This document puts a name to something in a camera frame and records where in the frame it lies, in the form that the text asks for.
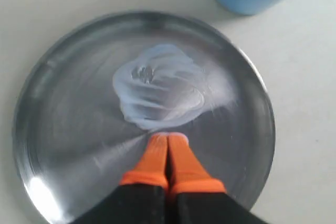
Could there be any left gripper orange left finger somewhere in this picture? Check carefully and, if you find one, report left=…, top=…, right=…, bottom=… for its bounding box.
left=73, top=133, right=169, bottom=223

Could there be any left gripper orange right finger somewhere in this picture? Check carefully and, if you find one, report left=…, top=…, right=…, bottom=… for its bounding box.
left=167, top=133, right=266, bottom=223

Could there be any pale blue soap blob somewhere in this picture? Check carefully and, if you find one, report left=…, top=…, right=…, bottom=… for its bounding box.
left=112, top=44, right=211, bottom=130

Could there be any round steel plate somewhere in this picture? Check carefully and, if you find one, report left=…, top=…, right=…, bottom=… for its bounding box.
left=13, top=11, right=276, bottom=223

